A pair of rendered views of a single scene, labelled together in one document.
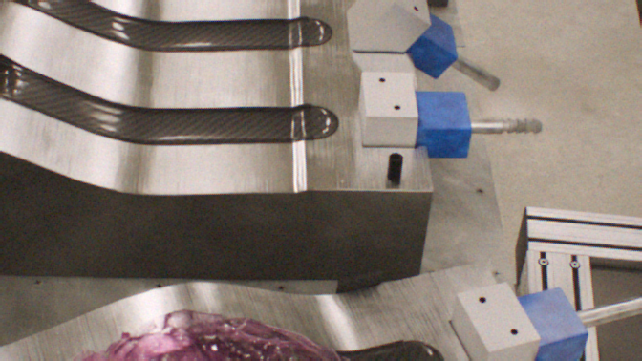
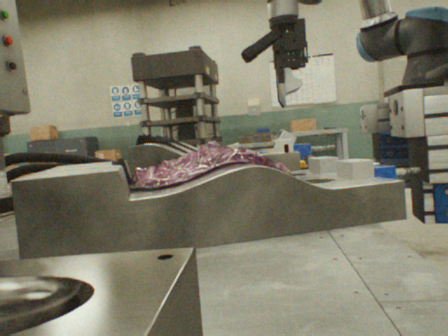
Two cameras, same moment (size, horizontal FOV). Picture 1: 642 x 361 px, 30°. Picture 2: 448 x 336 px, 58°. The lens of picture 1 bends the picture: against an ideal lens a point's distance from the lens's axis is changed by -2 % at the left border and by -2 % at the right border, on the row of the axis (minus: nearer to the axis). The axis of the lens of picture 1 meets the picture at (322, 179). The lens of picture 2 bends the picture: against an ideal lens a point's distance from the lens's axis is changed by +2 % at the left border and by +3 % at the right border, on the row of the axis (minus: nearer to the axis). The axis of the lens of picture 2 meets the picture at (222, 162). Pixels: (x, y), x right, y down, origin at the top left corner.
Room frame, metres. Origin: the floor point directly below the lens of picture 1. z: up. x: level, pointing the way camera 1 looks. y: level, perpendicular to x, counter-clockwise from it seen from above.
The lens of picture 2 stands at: (-0.25, -0.07, 0.94)
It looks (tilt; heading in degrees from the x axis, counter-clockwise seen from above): 4 degrees down; 11
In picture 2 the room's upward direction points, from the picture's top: 5 degrees counter-clockwise
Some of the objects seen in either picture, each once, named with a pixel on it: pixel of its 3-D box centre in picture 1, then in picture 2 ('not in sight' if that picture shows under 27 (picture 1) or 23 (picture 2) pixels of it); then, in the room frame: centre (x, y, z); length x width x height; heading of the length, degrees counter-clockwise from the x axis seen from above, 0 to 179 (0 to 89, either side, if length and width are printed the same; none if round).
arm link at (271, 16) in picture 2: not in sight; (283, 13); (0.78, -0.06, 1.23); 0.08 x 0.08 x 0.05
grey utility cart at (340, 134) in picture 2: not in sight; (314, 153); (6.81, -0.39, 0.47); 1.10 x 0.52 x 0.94; 99
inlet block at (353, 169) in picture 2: not in sight; (381, 173); (0.42, -0.20, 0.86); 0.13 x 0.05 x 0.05; 112
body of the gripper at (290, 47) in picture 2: not in sight; (288, 45); (0.78, -0.07, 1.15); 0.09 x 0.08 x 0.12; 95
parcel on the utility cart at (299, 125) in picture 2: not in sight; (303, 127); (6.82, -0.22, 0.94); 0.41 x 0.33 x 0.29; 99
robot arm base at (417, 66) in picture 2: not in sight; (428, 68); (1.12, -0.49, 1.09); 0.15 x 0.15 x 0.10
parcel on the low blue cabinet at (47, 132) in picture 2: not in sight; (44, 133); (6.75, 4.71, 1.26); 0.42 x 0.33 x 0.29; 92
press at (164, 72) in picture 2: not in sight; (187, 131); (5.32, 1.46, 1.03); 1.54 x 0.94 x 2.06; 2
